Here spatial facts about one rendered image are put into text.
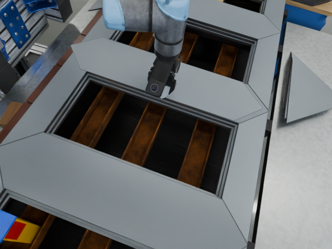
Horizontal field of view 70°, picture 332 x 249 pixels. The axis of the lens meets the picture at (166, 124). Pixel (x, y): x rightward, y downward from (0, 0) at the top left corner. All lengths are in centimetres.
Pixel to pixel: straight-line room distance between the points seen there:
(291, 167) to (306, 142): 13
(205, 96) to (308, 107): 43
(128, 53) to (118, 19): 38
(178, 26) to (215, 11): 64
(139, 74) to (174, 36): 32
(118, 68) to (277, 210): 73
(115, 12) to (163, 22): 11
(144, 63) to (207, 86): 25
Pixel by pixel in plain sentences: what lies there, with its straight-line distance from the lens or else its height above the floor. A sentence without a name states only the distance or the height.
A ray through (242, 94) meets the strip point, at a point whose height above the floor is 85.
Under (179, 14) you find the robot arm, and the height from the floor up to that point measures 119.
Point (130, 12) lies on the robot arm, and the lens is 58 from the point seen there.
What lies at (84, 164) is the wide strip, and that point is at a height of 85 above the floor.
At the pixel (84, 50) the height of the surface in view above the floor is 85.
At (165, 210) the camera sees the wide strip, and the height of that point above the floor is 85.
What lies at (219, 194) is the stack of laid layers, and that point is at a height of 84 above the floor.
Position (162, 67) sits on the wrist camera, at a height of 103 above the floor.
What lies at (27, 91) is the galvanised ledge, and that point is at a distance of 115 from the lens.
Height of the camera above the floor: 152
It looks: 60 degrees down
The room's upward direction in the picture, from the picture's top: 11 degrees clockwise
